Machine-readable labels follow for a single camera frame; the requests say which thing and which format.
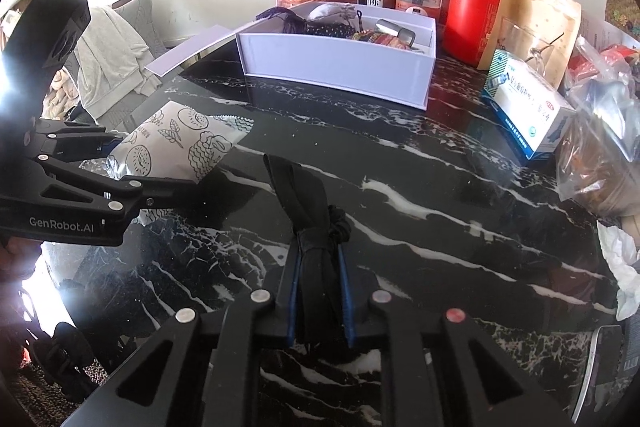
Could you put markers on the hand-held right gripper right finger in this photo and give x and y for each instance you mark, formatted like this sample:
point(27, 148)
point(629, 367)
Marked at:
point(347, 307)

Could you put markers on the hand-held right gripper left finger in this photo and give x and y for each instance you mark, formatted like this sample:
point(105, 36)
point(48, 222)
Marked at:
point(295, 307)

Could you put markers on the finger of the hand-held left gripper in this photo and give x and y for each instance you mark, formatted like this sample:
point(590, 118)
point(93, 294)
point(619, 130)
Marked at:
point(70, 142)
point(165, 194)

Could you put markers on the white printed foil packet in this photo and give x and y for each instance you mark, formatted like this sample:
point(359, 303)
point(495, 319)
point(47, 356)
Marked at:
point(185, 137)

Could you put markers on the lavender gift box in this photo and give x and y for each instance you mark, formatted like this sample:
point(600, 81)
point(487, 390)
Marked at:
point(340, 62)

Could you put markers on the green brown cereal packet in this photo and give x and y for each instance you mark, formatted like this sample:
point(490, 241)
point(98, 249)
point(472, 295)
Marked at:
point(375, 39)

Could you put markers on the person's left hand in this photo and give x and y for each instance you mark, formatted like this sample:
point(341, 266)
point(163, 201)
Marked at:
point(17, 259)

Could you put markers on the beige cloth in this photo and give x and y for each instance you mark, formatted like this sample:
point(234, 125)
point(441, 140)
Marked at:
point(60, 92)

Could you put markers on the white cloth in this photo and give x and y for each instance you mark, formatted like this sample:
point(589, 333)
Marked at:
point(110, 57)

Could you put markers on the grey cloth on chair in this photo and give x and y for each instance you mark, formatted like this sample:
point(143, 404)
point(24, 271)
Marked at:
point(150, 22)

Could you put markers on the dark patterned pouch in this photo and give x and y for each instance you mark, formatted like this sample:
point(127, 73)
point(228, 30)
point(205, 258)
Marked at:
point(315, 28)

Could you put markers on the smartphone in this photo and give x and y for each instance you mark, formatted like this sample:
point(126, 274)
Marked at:
point(597, 372)

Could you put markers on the white blue medicine box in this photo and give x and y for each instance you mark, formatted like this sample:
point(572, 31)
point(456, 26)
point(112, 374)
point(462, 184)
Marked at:
point(530, 107)

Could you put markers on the crumpled white tissue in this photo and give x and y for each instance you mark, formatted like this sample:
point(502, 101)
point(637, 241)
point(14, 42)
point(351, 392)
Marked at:
point(620, 267)

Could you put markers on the black package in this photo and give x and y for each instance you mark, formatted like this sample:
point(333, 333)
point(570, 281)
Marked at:
point(632, 332)

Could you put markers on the clear plastic bag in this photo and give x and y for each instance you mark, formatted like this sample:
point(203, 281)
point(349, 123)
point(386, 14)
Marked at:
point(600, 147)

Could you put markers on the red canister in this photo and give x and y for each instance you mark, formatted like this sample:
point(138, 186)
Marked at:
point(470, 22)

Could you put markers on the clear glass cup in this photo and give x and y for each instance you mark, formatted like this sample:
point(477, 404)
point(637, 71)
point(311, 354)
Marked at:
point(520, 42)

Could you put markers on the kraft paper bag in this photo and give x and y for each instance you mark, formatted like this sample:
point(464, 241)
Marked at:
point(540, 7)

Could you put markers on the red packet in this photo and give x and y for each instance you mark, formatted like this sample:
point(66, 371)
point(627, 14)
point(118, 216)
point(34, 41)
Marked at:
point(617, 57)

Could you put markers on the printed paper leaflet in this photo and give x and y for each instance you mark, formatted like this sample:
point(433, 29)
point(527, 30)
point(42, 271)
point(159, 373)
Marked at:
point(600, 32)

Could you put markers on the round woven mat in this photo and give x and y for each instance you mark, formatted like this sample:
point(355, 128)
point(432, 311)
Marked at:
point(625, 7)

